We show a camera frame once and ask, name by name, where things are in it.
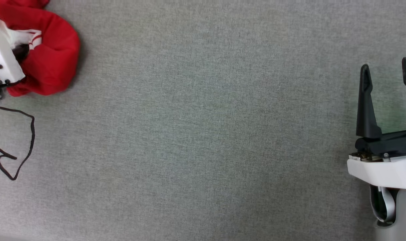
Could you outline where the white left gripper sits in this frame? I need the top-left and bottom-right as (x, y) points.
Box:
(0, 28), (30, 101)

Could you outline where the thin black looped cable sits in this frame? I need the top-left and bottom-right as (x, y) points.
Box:
(0, 105), (35, 181)

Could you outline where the red and white jersey garment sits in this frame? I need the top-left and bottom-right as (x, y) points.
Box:
(0, 0), (81, 97)

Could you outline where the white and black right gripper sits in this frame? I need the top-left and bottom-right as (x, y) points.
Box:
(347, 57), (406, 190)

